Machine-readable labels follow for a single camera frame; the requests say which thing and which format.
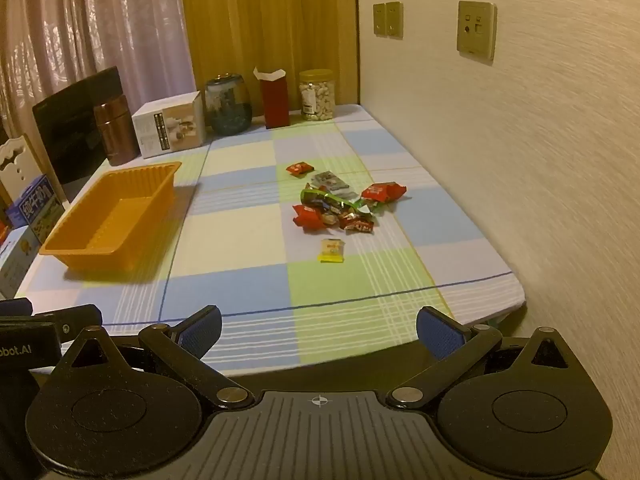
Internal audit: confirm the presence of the white printed cardboard box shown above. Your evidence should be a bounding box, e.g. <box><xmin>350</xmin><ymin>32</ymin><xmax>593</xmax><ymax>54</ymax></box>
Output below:
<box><xmin>131</xmin><ymin>91</ymin><xmax>207</xmax><ymax>160</ymax></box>

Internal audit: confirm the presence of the dark red carton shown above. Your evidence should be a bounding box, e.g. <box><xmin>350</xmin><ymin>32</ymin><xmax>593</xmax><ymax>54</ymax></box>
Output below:
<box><xmin>253</xmin><ymin>66</ymin><xmax>292</xmax><ymax>130</ymax></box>

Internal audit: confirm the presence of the brown metal thermos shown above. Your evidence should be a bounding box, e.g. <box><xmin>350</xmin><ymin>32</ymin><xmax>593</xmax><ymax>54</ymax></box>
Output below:
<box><xmin>93</xmin><ymin>101</ymin><xmax>141</xmax><ymax>167</ymax></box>

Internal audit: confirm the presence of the orange plastic tray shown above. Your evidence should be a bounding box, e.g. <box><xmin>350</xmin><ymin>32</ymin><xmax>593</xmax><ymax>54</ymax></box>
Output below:
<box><xmin>39</xmin><ymin>161</ymin><xmax>183</xmax><ymax>273</ymax></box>

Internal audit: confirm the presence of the pink sheer curtain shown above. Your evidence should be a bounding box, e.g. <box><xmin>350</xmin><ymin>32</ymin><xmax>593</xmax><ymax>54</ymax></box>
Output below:
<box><xmin>0</xmin><ymin>0</ymin><xmax>197</xmax><ymax>143</ymax></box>

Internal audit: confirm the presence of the yellow snack packet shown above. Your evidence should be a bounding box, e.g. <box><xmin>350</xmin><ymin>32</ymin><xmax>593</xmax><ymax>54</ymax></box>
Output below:
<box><xmin>320</xmin><ymin>238</ymin><xmax>347</xmax><ymax>264</ymax></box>

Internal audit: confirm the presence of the black glossy box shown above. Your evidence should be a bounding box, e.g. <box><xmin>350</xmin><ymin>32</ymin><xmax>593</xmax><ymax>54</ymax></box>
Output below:
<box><xmin>32</xmin><ymin>66</ymin><xmax>126</xmax><ymax>202</ymax></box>

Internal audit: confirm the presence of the clear plastic nut jar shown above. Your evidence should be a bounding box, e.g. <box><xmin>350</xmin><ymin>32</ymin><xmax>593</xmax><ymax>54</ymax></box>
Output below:
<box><xmin>299</xmin><ymin>69</ymin><xmax>336</xmax><ymax>122</ymax></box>

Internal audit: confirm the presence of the beige wall switch panel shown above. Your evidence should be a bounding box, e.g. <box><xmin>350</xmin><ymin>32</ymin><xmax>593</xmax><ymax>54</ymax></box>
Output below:
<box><xmin>456</xmin><ymin>0</ymin><xmax>498</xmax><ymax>64</ymax></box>

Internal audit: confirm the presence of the dark glass jar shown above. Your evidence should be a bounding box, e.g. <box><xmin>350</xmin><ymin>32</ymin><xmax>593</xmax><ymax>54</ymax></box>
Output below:
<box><xmin>204</xmin><ymin>74</ymin><xmax>252</xmax><ymax>136</ymax></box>

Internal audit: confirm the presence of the yellow curtain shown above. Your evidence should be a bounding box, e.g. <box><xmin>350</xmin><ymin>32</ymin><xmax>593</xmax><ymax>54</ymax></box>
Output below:
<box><xmin>179</xmin><ymin>0</ymin><xmax>360</xmax><ymax>117</ymax></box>

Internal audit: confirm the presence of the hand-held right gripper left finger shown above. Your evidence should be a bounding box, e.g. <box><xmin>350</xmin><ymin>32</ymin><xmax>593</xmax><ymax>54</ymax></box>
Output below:
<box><xmin>60</xmin><ymin>305</ymin><xmax>253</xmax><ymax>409</ymax></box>

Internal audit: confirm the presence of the light blue printed box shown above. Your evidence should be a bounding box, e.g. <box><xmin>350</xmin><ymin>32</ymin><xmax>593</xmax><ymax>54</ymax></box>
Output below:
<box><xmin>0</xmin><ymin>224</ymin><xmax>42</xmax><ymax>301</ymax></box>

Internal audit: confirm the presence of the dark red snack packet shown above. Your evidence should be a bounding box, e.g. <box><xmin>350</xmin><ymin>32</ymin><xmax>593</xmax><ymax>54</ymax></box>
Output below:
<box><xmin>340</xmin><ymin>211</ymin><xmax>376</xmax><ymax>235</ymax></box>

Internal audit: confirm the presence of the blue milk carton box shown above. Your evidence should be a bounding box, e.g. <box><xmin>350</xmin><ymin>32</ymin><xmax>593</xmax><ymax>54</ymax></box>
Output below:
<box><xmin>5</xmin><ymin>174</ymin><xmax>66</xmax><ymax>233</ymax></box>

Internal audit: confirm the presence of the white carved chair back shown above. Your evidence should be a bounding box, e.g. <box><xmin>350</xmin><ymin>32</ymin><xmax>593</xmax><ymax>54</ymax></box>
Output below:
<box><xmin>0</xmin><ymin>133</ymin><xmax>39</xmax><ymax>207</ymax></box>

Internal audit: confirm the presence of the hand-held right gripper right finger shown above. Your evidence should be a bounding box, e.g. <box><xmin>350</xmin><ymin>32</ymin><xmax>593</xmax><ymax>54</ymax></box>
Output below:
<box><xmin>385</xmin><ymin>306</ymin><xmax>583</xmax><ymax>409</ymax></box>

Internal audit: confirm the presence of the green-edged silver snack packet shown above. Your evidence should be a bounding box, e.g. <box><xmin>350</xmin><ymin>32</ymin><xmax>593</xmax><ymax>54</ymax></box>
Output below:
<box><xmin>300</xmin><ymin>185</ymin><xmax>374</xmax><ymax>214</ymax></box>

